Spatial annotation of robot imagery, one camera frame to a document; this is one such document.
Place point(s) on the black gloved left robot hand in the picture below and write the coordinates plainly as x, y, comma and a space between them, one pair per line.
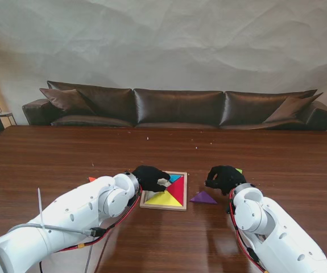
149, 179

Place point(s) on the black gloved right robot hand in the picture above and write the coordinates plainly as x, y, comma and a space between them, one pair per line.
225, 177

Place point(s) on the large yellow tangram triangle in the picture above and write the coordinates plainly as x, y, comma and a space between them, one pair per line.
163, 199

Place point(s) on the small blue tangram triangle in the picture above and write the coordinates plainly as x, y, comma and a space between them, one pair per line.
175, 178

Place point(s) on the large red tangram triangle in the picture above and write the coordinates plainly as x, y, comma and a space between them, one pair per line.
178, 189

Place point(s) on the orange tangram parallelogram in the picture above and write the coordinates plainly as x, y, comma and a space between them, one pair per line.
92, 179

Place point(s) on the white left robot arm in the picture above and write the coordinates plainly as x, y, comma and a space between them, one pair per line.
75, 213

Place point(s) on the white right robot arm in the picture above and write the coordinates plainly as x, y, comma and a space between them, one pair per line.
265, 224

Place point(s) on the green tangram square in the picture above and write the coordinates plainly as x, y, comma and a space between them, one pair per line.
239, 171

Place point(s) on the square wooden tangram tray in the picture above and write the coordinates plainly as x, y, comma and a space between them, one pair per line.
149, 197

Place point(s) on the purple tangram triangle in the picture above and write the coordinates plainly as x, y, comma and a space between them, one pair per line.
203, 198

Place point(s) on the dark brown leather sofa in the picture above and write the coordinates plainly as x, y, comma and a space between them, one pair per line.
177, 108

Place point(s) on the brown sofa cushion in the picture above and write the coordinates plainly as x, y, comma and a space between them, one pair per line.
66, 99
291, 109

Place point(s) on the small side table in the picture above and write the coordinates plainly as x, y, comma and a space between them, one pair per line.
6, 114

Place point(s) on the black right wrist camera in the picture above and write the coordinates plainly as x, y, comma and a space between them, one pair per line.
228, 207

